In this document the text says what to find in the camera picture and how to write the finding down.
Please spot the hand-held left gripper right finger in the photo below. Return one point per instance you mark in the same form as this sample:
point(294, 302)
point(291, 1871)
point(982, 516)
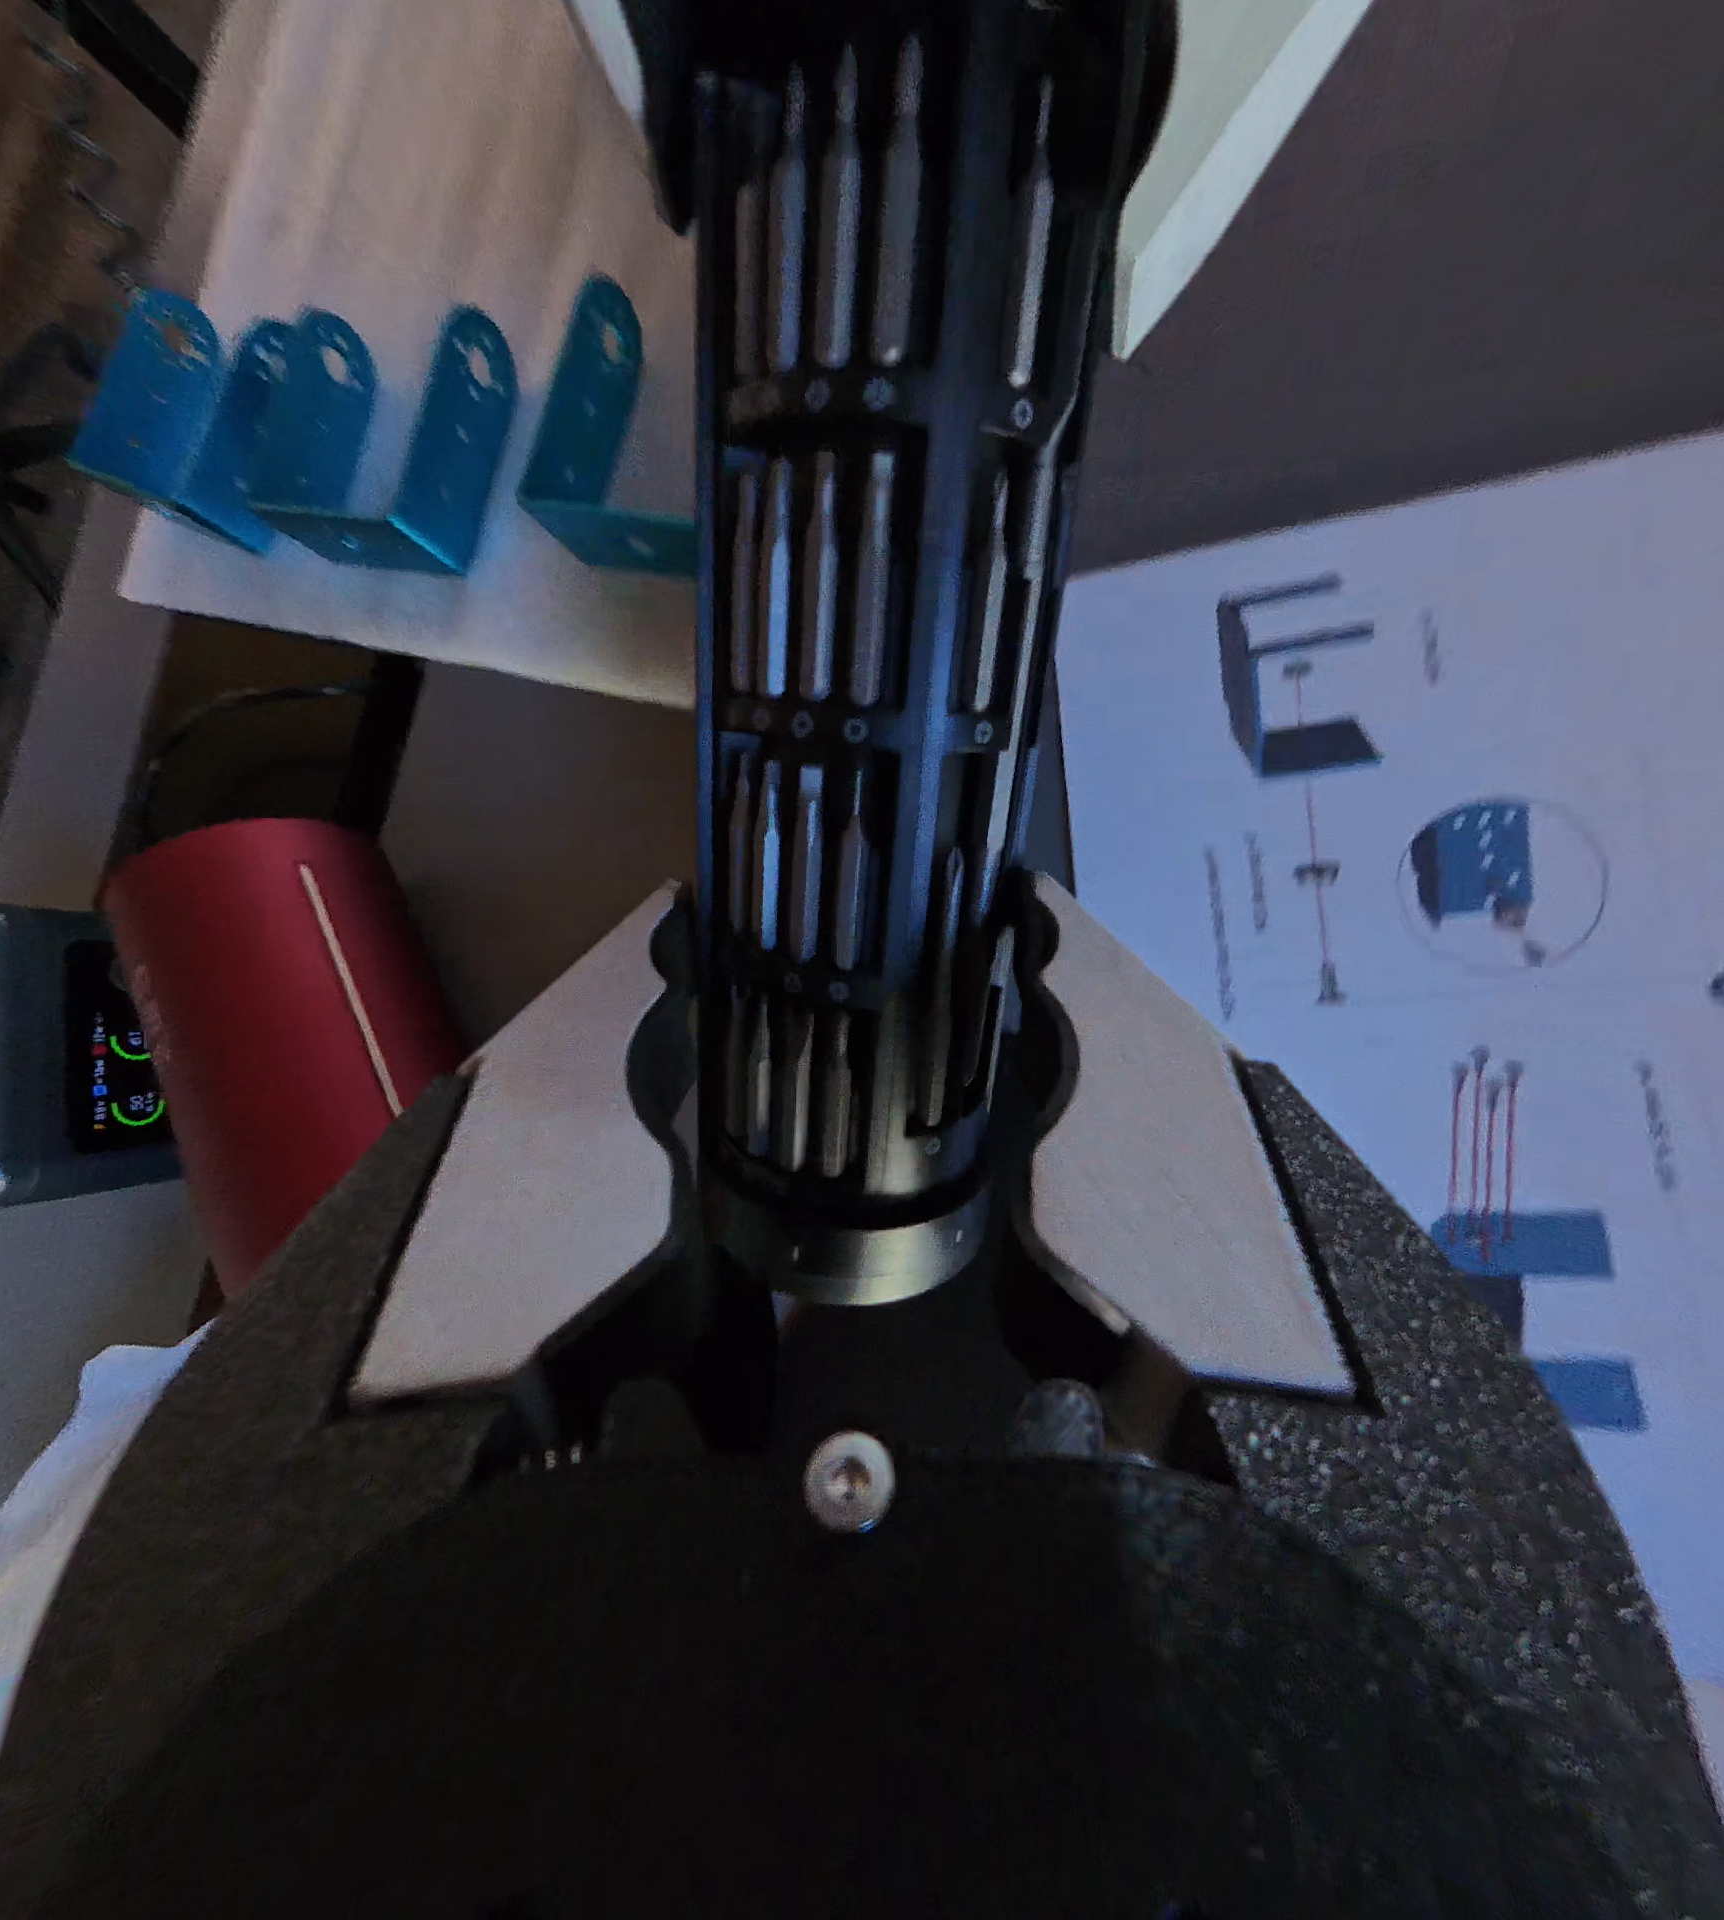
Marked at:
point(1177, 1201)

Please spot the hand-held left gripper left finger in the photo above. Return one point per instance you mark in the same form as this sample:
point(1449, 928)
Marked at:
point(532, 1185)

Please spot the black bit holder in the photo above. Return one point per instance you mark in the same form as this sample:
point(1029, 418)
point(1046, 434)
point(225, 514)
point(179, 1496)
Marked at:
point(877, 601)

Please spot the grey desk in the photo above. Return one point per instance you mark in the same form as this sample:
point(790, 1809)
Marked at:
point(1476, 224)

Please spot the red cylindrical case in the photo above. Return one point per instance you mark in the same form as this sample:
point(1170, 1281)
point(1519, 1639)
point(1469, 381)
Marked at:
point(247, 1021)

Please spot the white instruction booklet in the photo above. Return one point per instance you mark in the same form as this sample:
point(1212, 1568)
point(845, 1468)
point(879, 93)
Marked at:
point(1626, 901)

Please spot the white foam sheet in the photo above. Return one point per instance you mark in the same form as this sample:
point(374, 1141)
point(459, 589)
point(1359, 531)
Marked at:
point(396, 181)

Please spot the large blue U bracket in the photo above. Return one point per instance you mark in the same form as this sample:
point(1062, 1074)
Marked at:
point(585, 420)
point(157, 405)
point(353, 524)

